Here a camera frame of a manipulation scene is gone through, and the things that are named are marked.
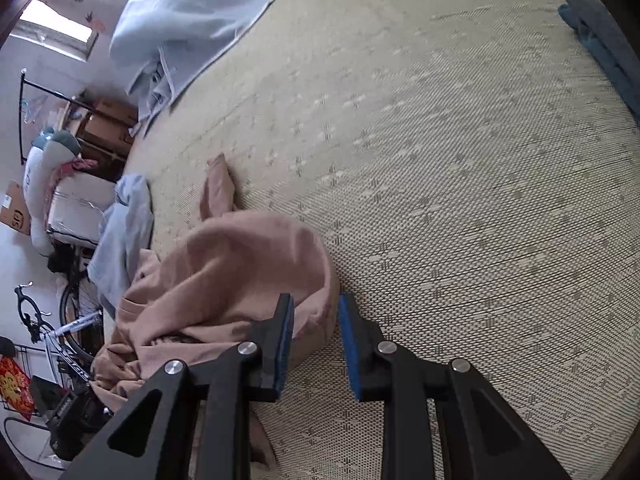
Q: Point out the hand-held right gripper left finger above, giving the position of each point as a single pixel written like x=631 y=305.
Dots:
x=285 y=345

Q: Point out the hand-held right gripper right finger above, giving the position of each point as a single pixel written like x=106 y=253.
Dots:
x=350 y=345

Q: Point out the brown T-shirt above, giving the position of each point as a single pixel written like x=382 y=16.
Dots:
x=225 y=270

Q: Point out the light blue clothes hanger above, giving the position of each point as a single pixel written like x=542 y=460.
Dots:
x=30 y=107

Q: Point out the black clothes rack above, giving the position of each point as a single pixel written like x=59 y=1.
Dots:
x=22 y=110

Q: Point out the light blue jeans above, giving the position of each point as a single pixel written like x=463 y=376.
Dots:
x=120 y=240

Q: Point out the white bicycle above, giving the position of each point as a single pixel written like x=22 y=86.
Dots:
x=75 y=322

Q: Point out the black bag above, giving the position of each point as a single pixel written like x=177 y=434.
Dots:
x=65 y=410

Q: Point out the white plastic-wrapped mattress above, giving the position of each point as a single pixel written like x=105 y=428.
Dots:
x=75 y=205

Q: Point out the pink cloth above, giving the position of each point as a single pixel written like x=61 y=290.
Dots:
x=80 y=165

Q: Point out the red paper decoration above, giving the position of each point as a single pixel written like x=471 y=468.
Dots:
x=12 y=385

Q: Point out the plain cardboard box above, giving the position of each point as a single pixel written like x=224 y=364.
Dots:
x=107 y=130

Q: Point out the white grey plush toy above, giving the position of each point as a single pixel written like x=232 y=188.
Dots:
x=37 y=185

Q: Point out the cardboard box with black print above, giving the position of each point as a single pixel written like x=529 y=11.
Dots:
x=15 y=205

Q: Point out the light blue blanket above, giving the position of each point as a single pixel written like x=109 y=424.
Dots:
x=190 y=15

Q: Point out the grey pillow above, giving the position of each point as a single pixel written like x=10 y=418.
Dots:
x=610 y=35

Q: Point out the window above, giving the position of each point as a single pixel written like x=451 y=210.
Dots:
x=50 y=15

